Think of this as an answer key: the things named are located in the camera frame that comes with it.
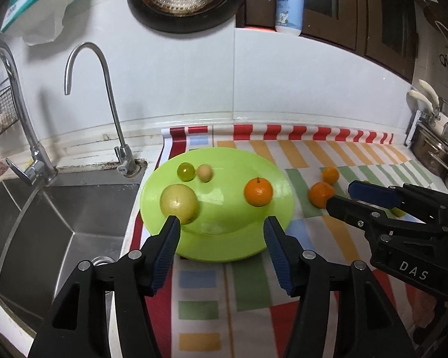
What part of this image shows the small green round fruit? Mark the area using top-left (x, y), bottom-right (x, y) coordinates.
top-left (177, 162), bottom-right (195, 182)

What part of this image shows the white-handled knife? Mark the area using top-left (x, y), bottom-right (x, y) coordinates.
top-left (407, 79), bottom-right (442, 109)

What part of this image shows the stainless steel pot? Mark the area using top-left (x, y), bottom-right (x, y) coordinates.
top-left (411, 121), bottom-right (448, 180)

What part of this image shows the medium orange mandarin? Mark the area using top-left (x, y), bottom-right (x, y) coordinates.
top-left (308, 181), bottom-right (336, 209)

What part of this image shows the orange with green stem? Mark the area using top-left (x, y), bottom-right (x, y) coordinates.
top-left (244, 178), bottom-right (273, 207)

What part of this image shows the thin gooseneck steel faucet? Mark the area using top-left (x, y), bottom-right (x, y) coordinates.
top-left (63, 42), bottom-right (138, 177)

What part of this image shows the small orange kumquat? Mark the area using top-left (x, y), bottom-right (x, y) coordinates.
top-left (322, 166), bottom-right (340, 185)

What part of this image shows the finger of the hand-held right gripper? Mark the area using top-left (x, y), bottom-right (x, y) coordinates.
top-left (348, 180), bottom-right (448, 229)
top-left (325, 195), bottom-right (446, 236)

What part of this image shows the large steel kitchen faucet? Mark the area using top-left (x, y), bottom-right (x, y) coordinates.
top-left (0, 39), bottom-right (57, 186)

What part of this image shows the green plastic plate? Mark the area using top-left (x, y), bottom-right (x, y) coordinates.
top-left (140, 147), bottom-right (296, 262)

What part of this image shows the stainless steel sink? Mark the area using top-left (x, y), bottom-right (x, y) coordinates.
top-left (0, 177), bottom-right (142, 338)

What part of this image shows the white pump bottle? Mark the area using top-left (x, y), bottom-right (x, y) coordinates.
top-left (275, 0), bottom-right (306, 38)

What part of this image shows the black wire basket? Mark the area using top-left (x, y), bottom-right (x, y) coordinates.
top-left (0, 87), bottom-right (16, 136)

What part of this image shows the large yellow-green apple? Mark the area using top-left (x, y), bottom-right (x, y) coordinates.
top-left (160, 183), bottom-right (200, 225)

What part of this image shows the striped colourful table mat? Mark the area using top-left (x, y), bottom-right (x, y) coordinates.
top-left (108, 124), bottom-right (448, 358)

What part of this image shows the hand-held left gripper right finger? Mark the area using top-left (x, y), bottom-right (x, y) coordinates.
top-left (263, 215), bottom-right (415, 358)

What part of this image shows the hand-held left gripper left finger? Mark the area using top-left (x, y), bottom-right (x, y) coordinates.
top-left (28, 215), bottom-right (182, 358)

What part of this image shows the dark wooden window frame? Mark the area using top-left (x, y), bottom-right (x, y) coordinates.
top-left (236, 0), bottom-right (419, 83)

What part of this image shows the black round pan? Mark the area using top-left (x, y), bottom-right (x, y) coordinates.
top-left (126, 0), bottom-right (251, 33)

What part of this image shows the white plastic bag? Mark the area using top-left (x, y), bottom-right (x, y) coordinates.
top-left (20, 0), bottom-right (85, 46)

